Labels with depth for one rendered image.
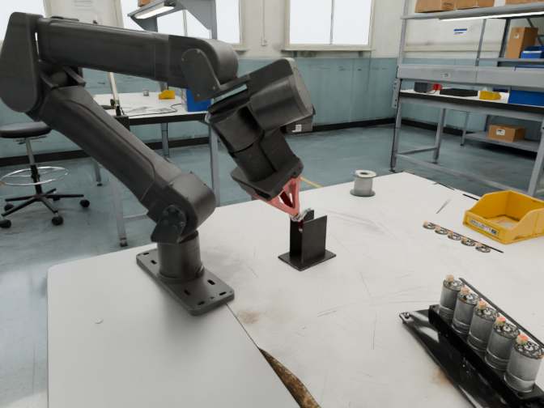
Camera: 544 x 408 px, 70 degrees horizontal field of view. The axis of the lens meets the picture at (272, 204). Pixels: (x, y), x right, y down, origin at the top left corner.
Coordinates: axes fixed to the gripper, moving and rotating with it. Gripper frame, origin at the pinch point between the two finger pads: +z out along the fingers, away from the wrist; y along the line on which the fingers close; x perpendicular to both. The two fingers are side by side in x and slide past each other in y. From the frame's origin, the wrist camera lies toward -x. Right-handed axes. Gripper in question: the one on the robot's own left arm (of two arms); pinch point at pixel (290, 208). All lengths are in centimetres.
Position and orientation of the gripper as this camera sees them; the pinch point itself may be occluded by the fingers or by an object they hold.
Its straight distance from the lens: 60.2
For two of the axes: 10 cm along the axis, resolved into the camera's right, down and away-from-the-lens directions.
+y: -6.1, -2.9, 7.4
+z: 4.5, 6.4, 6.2
